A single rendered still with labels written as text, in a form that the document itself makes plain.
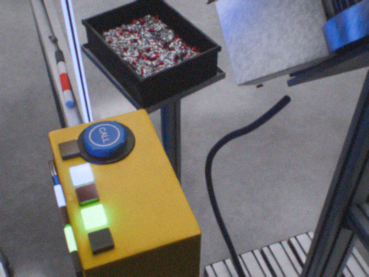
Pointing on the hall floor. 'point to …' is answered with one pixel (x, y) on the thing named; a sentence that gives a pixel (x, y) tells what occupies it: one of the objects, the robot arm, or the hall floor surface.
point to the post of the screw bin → (172, 136)
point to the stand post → (342, 198)
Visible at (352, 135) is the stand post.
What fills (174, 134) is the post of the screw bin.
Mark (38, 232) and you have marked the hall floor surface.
